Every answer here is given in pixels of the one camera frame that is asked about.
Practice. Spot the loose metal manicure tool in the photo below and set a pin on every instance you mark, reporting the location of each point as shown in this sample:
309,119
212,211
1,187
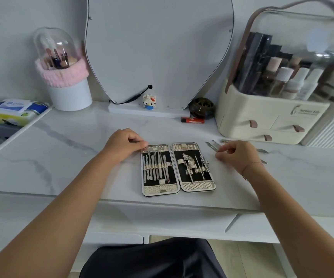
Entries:
264,161
227,140
210,146
216,143
262,151

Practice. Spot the wet wipes packet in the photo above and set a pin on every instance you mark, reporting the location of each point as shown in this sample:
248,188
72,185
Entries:
16,110

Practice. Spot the white domed brush holder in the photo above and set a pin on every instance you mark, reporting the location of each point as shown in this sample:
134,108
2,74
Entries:
68,95

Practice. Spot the bunch of makeup brushes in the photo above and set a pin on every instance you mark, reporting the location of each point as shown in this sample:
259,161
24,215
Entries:
57,59

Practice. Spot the dark brown round ashtray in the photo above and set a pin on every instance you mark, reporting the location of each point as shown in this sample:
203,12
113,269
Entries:
202,108

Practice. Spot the pink fluffy headband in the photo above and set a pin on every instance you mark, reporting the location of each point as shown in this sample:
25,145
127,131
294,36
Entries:
63,74

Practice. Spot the white mirror base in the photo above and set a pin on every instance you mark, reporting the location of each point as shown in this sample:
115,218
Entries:
132,109

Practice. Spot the person's right forearm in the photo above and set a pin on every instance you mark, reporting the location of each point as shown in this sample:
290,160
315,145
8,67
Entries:
297,225

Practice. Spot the person's left forearm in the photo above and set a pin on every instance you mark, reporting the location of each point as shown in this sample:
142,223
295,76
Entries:
54,217

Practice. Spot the red lighter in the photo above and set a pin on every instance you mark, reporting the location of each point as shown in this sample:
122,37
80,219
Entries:
192,120

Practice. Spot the cream cosmetic organizer box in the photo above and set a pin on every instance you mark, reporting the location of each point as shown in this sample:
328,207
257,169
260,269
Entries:
251,112

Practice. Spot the person's right hand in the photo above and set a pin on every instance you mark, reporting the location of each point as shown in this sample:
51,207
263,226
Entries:
239,156

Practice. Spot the row of cosmetic bottles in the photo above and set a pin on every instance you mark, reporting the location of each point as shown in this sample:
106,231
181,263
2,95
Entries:
294,79

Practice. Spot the cream organizer drawer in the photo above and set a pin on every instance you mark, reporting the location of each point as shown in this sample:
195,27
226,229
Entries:
242,121
266,137
297,125

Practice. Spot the white cat brick figure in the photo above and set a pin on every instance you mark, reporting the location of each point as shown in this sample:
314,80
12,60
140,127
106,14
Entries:
149,101

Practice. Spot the metal manicure set case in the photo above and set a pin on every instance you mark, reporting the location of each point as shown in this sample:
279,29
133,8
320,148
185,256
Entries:
178,188

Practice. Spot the row of metal manicure tools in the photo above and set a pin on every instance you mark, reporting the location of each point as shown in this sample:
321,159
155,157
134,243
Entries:
155,167

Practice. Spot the person's right fingers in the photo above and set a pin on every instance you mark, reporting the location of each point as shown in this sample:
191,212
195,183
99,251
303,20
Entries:
223,151

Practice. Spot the grey plastic box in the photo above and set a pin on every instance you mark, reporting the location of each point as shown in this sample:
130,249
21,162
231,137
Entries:
3,130

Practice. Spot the large metal nail clipper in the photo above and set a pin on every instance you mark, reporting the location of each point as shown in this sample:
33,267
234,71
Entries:
188,162

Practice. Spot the white desk drawer front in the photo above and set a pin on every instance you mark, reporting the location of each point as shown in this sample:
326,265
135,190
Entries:
167,218

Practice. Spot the bunch of dark cosmetic sachets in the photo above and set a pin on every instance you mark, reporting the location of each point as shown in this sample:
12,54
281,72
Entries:
255,60

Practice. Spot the person's left thumb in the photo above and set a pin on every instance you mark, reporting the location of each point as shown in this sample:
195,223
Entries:
139,146

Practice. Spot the person's left hand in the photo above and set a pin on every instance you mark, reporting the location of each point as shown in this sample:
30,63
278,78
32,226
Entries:
120,144

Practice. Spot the person's dark trousers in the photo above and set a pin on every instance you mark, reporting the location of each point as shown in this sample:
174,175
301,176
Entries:
155,260

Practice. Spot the curved vanity mirror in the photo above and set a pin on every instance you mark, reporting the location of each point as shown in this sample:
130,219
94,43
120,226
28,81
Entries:
158,49

